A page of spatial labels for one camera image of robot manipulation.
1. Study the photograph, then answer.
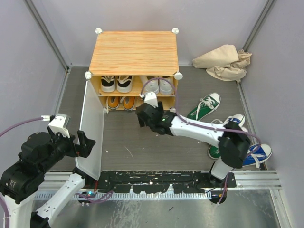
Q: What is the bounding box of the green sneaker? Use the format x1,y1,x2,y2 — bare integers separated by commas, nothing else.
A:
208,146,220,160
187,93,221,121

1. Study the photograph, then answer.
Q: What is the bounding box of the orange sneaker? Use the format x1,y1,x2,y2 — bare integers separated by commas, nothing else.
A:
120,96,135,111
105,96,120,113

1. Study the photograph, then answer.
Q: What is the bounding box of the white cable tray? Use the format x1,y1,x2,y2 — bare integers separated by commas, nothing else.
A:
34,190,211,200

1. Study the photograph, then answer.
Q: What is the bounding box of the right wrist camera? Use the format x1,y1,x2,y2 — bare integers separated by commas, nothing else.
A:
140,92,158,108

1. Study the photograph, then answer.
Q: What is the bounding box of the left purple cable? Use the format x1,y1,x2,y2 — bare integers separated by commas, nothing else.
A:
0,115,52,228

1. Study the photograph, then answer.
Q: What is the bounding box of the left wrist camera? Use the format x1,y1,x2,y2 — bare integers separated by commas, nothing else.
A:
48,114,70,138

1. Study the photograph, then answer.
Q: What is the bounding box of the beige cloth bag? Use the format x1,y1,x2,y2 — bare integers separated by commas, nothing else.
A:
192,44,252,83

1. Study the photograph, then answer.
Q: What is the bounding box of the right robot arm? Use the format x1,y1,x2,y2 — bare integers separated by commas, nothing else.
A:
135,102,251,187

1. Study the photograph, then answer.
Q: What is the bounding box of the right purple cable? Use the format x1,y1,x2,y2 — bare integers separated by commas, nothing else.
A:
139,76,262,205

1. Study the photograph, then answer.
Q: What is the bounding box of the wooden shoe cabinet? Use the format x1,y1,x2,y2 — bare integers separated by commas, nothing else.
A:
85,28,183,112

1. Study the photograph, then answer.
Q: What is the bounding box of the purple cable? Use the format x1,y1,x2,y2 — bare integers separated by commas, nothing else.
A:
139,76,262,205
0,115,52,228

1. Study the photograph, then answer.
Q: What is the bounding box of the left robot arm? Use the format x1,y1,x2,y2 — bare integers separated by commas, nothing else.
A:
0,131,96,228

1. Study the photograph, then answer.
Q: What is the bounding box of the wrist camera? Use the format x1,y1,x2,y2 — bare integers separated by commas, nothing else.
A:
140,92,158,108
48,114,70,138

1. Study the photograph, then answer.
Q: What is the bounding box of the blue sneaker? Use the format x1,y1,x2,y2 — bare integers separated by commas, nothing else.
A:
243,143,273,169
211,114,247,132

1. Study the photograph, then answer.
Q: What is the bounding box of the black white sneaker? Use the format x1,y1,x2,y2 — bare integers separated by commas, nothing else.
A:
117,76,133,93
101,76,116,93

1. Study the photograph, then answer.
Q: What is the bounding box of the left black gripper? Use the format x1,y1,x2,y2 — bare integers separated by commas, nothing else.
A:
40,124,96,171

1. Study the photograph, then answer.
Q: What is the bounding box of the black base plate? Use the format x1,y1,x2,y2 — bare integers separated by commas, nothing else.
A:
97,171,237,194

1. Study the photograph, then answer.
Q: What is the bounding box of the white cabinet door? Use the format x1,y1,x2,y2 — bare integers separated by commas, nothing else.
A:
76,81,105,181

